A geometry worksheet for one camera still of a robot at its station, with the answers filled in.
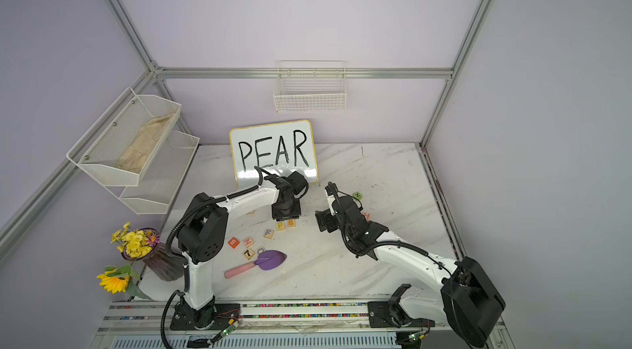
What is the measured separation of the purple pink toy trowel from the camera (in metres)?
0.83

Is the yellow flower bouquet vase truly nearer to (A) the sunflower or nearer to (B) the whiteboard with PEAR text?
(A) the sunflower

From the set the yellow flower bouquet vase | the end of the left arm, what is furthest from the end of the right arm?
the yellow flower bouquet vase
